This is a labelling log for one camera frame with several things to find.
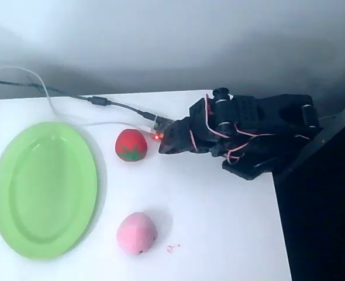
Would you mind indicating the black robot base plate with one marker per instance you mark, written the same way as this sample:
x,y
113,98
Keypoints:
x,y
248,171

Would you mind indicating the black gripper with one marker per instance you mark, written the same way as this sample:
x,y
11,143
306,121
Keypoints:
x,y
175,137

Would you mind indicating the pink plush peach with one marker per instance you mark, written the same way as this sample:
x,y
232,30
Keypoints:
x,y
137,234

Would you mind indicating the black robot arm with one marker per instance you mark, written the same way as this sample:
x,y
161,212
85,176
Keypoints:
x,y
266,117

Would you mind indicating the black side furniture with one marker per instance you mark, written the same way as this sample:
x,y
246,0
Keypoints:
x,y
321,219

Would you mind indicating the green oval plate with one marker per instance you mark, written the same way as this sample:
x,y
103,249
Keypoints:
x,y
44,190

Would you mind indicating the controller board with red light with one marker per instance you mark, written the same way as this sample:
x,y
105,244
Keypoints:
x,y
160,124

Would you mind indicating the red plush strawberry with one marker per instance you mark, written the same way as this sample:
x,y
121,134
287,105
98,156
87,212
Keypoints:
x,y
131,145

